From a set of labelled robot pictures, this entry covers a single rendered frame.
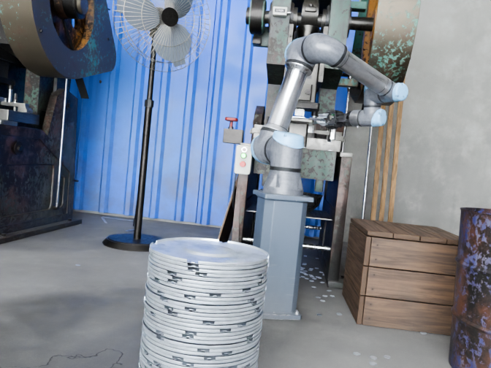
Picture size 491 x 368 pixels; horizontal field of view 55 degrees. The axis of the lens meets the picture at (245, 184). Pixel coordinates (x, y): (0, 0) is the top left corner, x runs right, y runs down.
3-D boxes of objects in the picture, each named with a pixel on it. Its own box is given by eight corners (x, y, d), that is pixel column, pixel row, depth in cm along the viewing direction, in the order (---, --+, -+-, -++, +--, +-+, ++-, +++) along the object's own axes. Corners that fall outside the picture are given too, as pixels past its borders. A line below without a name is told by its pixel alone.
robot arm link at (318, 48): (326, 21, 173) (413, 83, 195) (309, 28, 183) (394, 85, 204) (315, 50, 172) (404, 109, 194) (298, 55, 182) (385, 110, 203)
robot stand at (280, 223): (302, 320, 172) (315, 198, 170) (252, 319, 168) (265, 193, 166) (286, 304, 191) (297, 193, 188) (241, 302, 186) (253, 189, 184)
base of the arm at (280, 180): (308, 197, 171) (311, 169, 171) (268, 193, 168) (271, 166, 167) (295, 193, 186) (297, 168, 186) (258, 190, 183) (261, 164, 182)
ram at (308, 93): (316, 101, 239) (321, 42, 237) (286, 98, 240) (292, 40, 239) (314, 105, 256) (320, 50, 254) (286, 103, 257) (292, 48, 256)
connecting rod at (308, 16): (317, 60, 240) (324, -8, 238) (293, 58, 241) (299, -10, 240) (315, 69, 261) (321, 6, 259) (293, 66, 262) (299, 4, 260)
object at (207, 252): (275, 250, 127) (275, 247, 127) (258, 273, 99) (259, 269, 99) (173, 236, 132) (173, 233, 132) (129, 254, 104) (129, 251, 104)
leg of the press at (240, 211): (238, 277, 227) (257, 88, 222) (215, 274, 228) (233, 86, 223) (253, 244, 319) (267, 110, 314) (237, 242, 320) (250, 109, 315)
